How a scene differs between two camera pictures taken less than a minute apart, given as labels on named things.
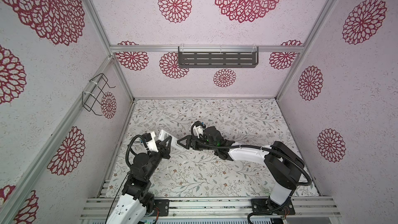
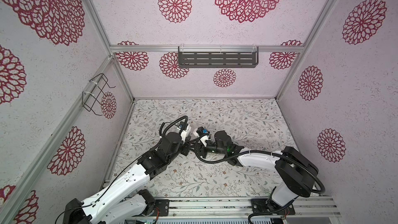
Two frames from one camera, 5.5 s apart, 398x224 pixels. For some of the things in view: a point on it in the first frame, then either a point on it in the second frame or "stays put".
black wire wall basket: [91, 101] stays put
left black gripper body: [156, 157] → [184, 149]
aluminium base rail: [218, 208] stays put
